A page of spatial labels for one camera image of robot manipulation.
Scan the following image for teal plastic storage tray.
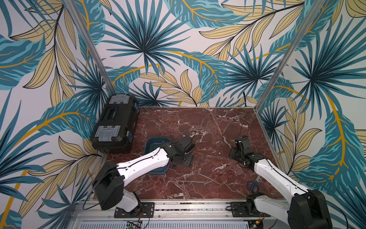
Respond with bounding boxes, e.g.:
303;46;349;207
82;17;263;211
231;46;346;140
144;137;170;175

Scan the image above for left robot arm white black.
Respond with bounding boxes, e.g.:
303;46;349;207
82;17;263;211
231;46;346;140
93;136;195;213

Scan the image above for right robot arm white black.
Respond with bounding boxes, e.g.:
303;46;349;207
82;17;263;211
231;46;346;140
229;135;333;229

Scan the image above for black plastic toolbox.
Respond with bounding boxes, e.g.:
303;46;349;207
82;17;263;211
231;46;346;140
90;94;140;154

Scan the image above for scissors with blue handle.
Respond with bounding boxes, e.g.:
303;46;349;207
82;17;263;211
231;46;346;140
247;175;261;193

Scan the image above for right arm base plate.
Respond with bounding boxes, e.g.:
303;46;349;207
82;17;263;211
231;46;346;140
226;201;258;218

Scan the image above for aluminium mounting rail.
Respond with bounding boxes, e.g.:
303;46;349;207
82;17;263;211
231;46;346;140
67;199;315;229

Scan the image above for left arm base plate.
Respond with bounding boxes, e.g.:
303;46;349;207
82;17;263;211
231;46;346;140
114;202;155;219

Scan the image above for right aluminium frame post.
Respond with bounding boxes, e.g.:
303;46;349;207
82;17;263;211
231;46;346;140
254;0;326;114

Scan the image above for aluminium frame post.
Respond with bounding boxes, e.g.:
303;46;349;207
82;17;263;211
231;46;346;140
64;0;116;95
254;0;326;114

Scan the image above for left aluminium frame post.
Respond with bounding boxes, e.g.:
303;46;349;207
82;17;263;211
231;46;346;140
64;0;116;95

